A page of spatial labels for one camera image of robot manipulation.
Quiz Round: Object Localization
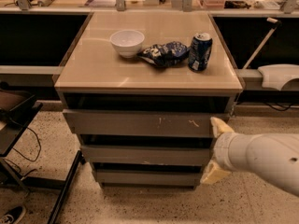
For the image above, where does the black and white sneaker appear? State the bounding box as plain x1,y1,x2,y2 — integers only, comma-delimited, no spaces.
0,205,26,224

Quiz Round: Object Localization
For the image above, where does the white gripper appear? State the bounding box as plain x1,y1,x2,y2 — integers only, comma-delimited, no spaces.
200,117,239,185

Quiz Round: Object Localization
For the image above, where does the grey top drawer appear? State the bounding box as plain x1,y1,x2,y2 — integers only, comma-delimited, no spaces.
63,109,229,137

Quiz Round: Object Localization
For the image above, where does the white dustpan with handle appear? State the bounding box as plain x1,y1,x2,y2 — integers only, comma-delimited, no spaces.
242,17,299,91

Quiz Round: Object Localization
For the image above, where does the grey middle drawer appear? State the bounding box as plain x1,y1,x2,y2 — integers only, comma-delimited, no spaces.
80,146,210,166

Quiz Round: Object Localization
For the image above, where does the grey drawer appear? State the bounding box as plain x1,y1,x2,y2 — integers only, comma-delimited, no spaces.
80,146,210,166
63,109,229,137
93,170,202,187

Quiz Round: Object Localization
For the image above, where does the blue soda can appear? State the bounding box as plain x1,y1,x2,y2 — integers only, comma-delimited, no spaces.
188,33,213,72

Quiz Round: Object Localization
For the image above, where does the black cart on left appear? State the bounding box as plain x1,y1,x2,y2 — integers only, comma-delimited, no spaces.
0,89,84,224

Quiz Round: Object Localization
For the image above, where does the blue crumpled snack bag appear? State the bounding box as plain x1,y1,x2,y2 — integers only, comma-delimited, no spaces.
137,41,190,68

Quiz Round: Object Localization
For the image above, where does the white bowl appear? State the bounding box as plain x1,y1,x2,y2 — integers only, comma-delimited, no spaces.
110,30,145,58

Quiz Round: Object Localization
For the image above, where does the black cable on floor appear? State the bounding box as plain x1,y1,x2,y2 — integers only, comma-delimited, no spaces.
3,124,43,179

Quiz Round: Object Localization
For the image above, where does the grey three-drawer cabinet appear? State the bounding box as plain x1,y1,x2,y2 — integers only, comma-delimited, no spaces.
53,10,244,190

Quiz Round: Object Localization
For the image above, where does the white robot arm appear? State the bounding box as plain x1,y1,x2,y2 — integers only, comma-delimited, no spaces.
200,117,299,196

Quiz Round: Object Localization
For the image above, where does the black cable under ledge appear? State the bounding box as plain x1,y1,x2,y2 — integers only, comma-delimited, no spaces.
264,102,297,112

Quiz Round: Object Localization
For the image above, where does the grey bottom drawer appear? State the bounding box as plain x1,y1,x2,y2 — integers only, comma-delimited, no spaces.
93,170,202,187

